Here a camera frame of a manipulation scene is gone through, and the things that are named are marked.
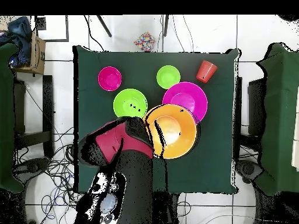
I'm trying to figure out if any colourful patterned box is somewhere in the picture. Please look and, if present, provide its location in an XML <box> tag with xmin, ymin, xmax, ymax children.
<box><xmin>134</xmin><ymin>31</ymin><xmax>156</xmax><ymax>52</ymax></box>

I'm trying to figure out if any blue cable loop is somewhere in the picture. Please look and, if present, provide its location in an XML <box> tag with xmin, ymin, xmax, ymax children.
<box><xmin>41</xmin><ymin>195</ymin><xmax>57</xmax><ymax>221</ymax></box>

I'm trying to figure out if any black pedestal leg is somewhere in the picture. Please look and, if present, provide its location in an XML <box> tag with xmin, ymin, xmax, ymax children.
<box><xmin>235</xmin><ymin>159</ymin><xmax>265</xmax><ymax>185</ymax></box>
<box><xmin>11</xmin><ymin>157</ymin><xmax>51</xmax><ymax>185</ymax></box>

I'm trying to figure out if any green cloth covered side table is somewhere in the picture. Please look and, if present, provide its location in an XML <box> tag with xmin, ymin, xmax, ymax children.
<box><xmin>255</xmin><ymin>42</ymin><xmax>299</xmax><ymax>196</ymax></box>
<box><xmin>0</xmin><ymin>43</ymin><xmax>25</xmax><ymax>194</ymax></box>

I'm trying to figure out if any large orange bowl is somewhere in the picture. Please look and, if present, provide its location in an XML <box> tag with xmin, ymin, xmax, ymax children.
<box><xmin>142</xmin><ymin>103</ymin><xmax>199</xmax><ymax>160</ymax></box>

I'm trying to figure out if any black metal frame stand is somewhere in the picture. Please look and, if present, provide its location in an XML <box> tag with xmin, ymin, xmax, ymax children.
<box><xmin>13</xmin><ymin>75</ymin><xmax>55</xmax><ymax>159</ymax></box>
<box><xmin>233</xmin><ymin>76</ymin><xmax>267</xmax><ymax>162</ymax></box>

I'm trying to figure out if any dark green table cloth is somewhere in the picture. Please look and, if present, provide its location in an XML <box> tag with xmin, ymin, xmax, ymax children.
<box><xmin>72</xmin><ymin>45</ymin><xmax>241</xmax><ymax>194</ymax></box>

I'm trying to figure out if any brown cardboard box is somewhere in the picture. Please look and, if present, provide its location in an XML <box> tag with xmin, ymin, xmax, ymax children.
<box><xmin>12</xmin><ymin>30</ymin><xmax>47</xmax><ymax>75</ymax></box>

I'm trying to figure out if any thin black square frame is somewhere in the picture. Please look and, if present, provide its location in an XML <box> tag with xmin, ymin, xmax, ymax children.
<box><xmin>34</xmin><ymin>15</ymin><xmax>69</xmax><ymax>43</ymax></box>

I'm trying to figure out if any small green bowl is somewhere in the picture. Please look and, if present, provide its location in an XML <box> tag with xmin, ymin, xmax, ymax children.
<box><xmin>156</xmin><ymin>65</ymin><xmax>181</xmax><ymax>90</ymax></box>

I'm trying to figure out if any large green bowl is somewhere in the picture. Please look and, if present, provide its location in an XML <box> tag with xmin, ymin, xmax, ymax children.
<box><xmin>113</xmin><ymin>88</ymin><xmax>148</xmax><ymax>119</ymax></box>

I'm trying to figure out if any blue cloth bundle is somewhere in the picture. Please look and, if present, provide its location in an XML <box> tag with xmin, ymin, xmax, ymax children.
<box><xmin>0</xmin><ymin>16</ymin><xmax>33</xmax><ymax>67</ymax></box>

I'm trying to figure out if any tangle of black cables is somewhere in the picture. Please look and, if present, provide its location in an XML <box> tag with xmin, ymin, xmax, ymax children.
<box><xmin>13</xmin><ymin>127</ymin><xmax>81</xmax><ymax>224</ymax></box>

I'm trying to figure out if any large pink bowl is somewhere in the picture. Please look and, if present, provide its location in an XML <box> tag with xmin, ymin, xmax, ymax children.
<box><xmin>162</xmin><ymin>81</ymin><xmax>208</xmax><ymax>124</ymax></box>

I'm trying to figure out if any small pink bowl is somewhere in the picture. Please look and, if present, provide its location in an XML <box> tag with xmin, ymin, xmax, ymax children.
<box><xmin>97</xmin><ymin>66</ymin><xmax>123</xmax><ymax>92</ymax></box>

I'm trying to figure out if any thin black cable loop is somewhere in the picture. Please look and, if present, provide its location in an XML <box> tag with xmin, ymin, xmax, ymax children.
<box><xmin>177</xmin><ymin>201</ymin><xmax>192</xmax><ymax>217</ymax></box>

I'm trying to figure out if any red-orange cup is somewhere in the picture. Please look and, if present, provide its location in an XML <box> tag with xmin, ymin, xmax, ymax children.
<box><xmin>195</xmin><ymin>59</ymin><xmax>218</xmax><ymax>84</ymax></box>

